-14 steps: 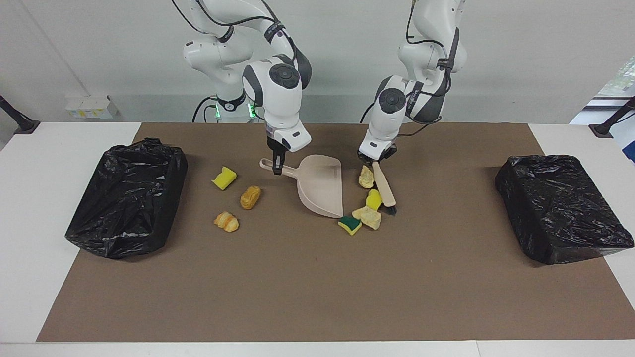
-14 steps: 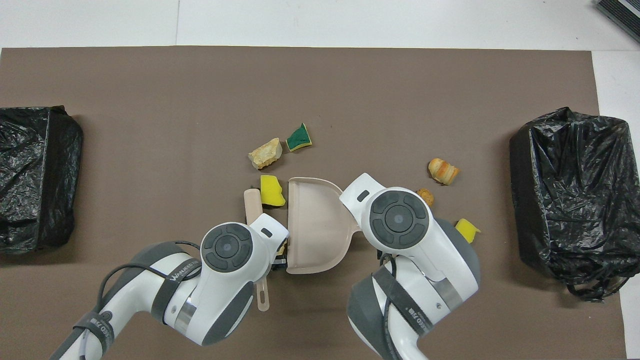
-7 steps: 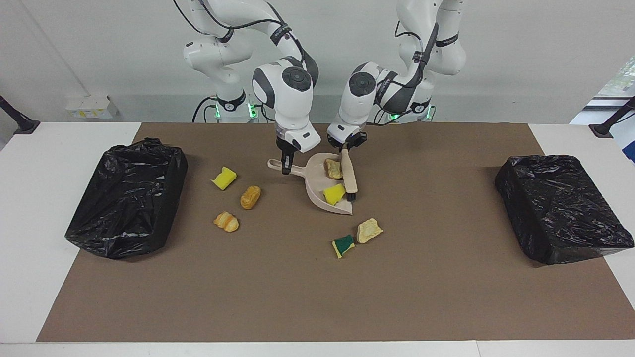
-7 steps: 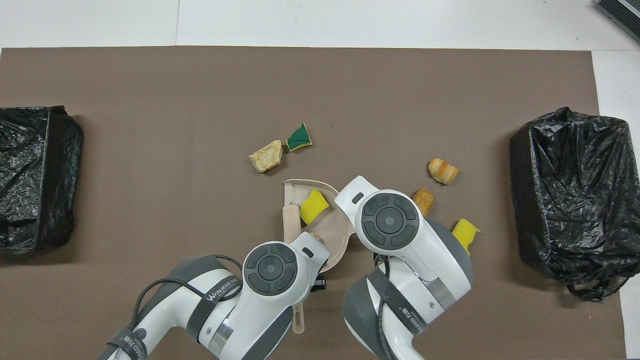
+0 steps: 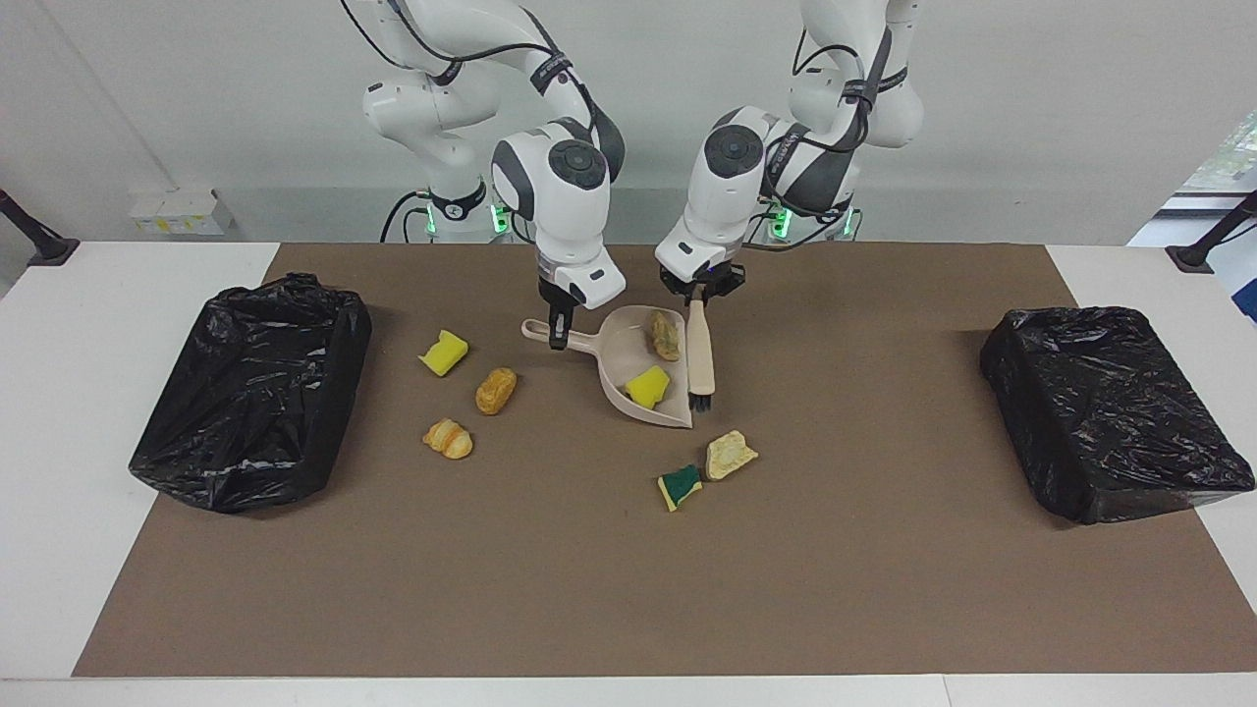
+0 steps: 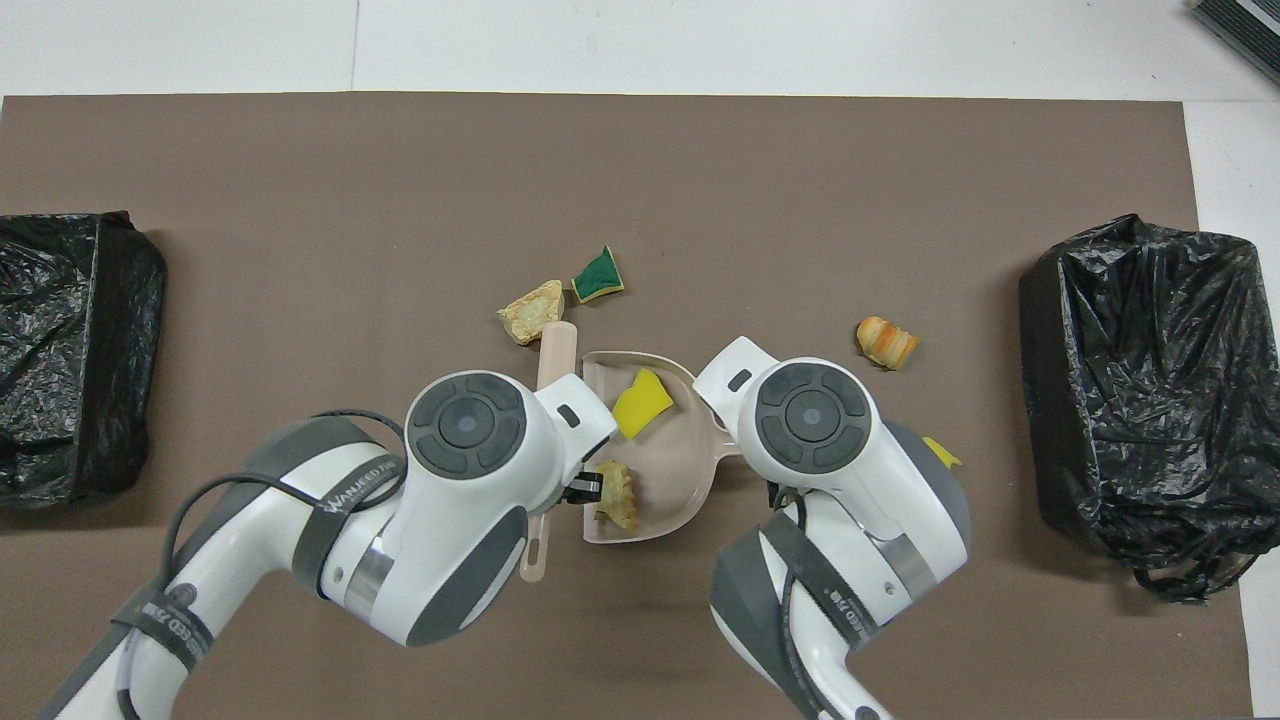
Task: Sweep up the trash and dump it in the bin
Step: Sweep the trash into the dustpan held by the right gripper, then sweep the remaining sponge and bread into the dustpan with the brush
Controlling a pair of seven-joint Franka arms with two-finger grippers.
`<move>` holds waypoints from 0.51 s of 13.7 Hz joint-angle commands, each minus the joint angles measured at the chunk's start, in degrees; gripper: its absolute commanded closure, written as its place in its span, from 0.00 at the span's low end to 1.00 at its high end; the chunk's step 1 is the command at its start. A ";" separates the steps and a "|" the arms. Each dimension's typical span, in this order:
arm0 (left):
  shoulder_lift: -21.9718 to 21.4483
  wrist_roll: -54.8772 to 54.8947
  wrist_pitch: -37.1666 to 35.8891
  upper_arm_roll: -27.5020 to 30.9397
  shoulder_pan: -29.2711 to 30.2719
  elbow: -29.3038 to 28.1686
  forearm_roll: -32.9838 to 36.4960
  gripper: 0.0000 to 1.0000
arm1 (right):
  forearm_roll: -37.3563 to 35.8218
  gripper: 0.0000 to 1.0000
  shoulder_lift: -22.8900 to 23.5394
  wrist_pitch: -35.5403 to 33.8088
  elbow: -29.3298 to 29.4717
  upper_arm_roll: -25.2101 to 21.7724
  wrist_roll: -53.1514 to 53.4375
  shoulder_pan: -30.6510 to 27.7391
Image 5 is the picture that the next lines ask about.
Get beige plastic dustpan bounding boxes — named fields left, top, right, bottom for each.
left=520, top=304, right=695, bottom=430

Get beige hand brush black bristles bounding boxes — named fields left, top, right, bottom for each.
left=686, top=298, right=716, bottom=413

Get yellow sponge piece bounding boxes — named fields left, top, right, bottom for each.
left=418, top=329, right=470, bottom=378
left=626, top=365, right=673, bottom=410

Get green and yellow sponge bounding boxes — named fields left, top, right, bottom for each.
left=657, top=463, right=704, bottom=513

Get open black bag-lined trash bin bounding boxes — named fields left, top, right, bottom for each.
left=128, top=273, right=374, bottom=515

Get black bag-covered trash bin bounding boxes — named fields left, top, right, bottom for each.
left=979, top=306, right=1257, bottom=526

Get brown bread roll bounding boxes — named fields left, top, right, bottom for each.
left=475, top=367, right=519, bottom=416

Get small golden croissant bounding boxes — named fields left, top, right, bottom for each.
left=422, top=418, right=474, bottom=461

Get brown table mat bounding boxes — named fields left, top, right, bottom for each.
left=72, top=243, right=1257, bottom=679

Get white box yellow labels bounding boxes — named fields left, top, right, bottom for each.
left=130, top=187, right=237, bottom=237

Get black stand foot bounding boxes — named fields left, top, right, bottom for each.
left=1166, top=191, right=1257, bottom=274
left=0, top=190, right=82, bottom=268

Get blue board edge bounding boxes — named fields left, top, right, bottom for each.
left=1206, top=224, right=1257, bottom=325

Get black right base cable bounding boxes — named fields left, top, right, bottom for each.
left=380, top=190, right=433, bottom=244

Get window with dark frame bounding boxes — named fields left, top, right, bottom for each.
left=1183, top=108, right=1257, bottom=197

